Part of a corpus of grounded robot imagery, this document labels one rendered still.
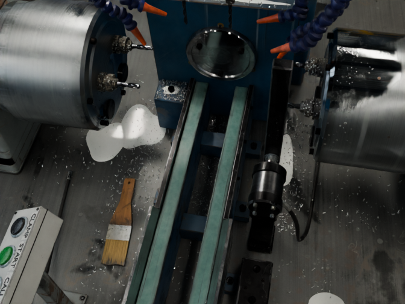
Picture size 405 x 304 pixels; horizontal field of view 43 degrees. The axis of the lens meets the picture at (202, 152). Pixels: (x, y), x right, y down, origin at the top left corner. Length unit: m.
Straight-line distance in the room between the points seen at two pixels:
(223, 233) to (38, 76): 0.44
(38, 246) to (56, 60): 0.33
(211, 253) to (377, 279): 0.34
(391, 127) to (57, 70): 0.58
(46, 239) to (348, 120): 0.52
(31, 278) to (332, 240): 0.60
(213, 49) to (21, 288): 0.58
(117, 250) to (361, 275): 0.49
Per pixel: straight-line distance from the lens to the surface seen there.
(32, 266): 0.84
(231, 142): 1.07
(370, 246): 1.12
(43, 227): 0.86
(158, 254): 0.96
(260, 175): 0.89
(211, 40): 1.06
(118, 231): 1.11
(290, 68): 0.75
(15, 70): 1.00
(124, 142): 1.23
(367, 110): 0.88
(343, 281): 1.08
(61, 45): 0.97
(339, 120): 0.88
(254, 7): 1.00
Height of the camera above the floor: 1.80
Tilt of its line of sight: 57 degrees down
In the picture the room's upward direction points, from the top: 5 degrees counter-clockwise
